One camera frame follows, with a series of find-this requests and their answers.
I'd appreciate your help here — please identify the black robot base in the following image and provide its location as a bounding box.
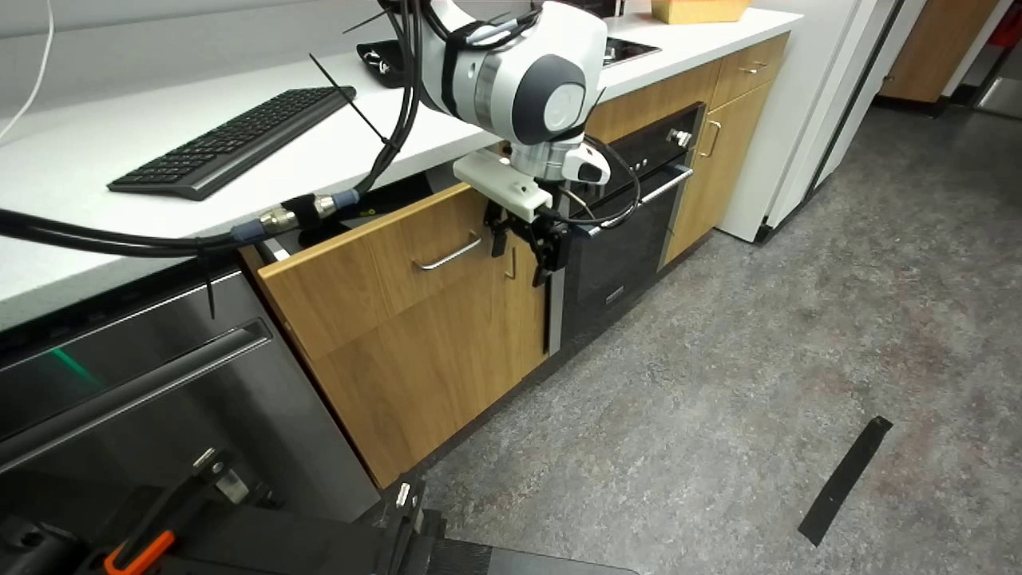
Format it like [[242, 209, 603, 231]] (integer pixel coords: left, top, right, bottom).
[[0, 475, 642, 575]]

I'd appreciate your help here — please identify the black keyboard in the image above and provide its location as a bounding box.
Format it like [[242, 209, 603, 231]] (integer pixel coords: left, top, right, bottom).
[[108, 86, 354, 200]]

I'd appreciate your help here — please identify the white cable on wall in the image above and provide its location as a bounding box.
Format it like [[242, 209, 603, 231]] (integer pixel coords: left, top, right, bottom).
[[0, 0, 56, 145]]

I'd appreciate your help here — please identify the stainless steel dishwasher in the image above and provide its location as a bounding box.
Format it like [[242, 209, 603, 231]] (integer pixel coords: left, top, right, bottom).
[[0, 255, 375, 520]]

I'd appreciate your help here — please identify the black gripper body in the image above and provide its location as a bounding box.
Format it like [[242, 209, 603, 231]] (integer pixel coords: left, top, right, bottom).
[[482, 200, 569, 270]]

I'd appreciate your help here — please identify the black strip on floor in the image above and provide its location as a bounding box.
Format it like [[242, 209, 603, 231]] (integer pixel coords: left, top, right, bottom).
[[797, 414, 891, 546]]

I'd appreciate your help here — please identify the wooden lower cabinet door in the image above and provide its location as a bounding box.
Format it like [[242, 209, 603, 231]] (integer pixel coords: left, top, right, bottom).
[[312, 270, 547, 485]]

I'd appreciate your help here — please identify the wooden box on counter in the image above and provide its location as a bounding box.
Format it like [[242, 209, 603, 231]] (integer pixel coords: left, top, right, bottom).
[[652, 0, 750, 25]]

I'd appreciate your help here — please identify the silver drawer handle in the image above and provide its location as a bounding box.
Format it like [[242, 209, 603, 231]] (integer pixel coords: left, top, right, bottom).
[[413, 233, 482, 272]]

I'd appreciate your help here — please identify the orange black clamp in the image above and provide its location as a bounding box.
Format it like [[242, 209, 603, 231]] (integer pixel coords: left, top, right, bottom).
[[103, 446, 253, 575]]

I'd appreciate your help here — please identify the black cable bundle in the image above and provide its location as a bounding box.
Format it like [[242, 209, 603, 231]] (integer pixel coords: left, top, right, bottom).
[[0, 0, 450, 263]]

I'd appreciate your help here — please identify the wooden drawer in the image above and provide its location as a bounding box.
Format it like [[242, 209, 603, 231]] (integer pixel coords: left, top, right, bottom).
[[242, 184, 537, 362]]

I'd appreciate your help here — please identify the white refrigerator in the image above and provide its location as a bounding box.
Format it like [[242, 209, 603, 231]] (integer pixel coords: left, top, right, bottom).
[[717, 0, 914, 243]]

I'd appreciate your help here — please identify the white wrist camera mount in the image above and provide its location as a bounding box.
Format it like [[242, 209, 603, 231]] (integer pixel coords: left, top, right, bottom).
[[454, 150, 552, 223]]

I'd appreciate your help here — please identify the black induction cooktop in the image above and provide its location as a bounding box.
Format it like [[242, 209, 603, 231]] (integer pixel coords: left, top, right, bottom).
[[603, 40, 656, 63]]

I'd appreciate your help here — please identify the wooden cabinet right of oven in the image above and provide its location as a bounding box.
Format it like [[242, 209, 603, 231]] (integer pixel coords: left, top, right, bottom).
[[663, 35, 788, 266]]

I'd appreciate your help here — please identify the black built-in oven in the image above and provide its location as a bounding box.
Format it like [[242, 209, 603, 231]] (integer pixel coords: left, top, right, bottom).
[[555, 107, 703, 353]]

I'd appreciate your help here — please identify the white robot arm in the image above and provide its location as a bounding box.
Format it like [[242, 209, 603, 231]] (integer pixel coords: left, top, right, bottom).
[[400, 0, 609, 285]]

